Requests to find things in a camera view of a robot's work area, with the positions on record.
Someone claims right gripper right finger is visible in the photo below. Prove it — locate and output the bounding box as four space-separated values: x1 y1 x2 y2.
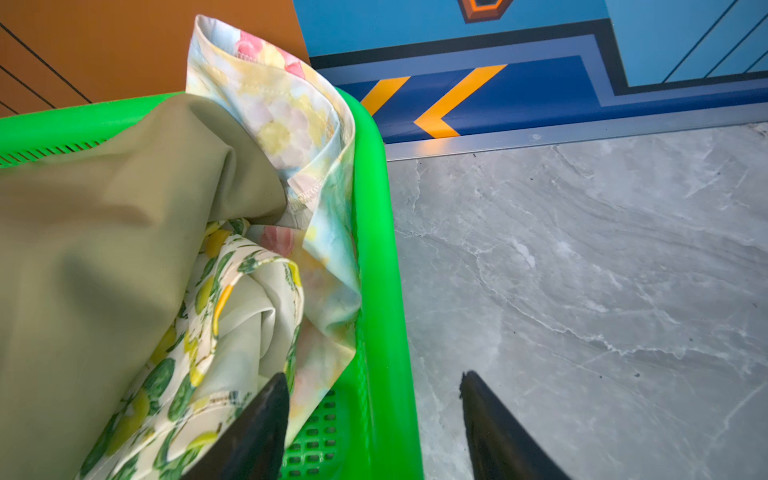
460 371 569 480

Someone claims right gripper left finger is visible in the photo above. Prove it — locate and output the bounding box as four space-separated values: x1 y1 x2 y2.
182 373 290 480

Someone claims green plastic basket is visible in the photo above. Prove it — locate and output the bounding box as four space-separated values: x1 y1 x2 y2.
1 93 424 479

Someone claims olive green skirt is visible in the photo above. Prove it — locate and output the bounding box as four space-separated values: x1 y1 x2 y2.
1 94 286 479

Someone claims lemon print skirt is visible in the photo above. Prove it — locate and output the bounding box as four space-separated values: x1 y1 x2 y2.
76 218 304 479

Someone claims pastel floral skirt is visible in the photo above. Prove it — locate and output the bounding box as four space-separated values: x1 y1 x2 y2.
186 15 362 440

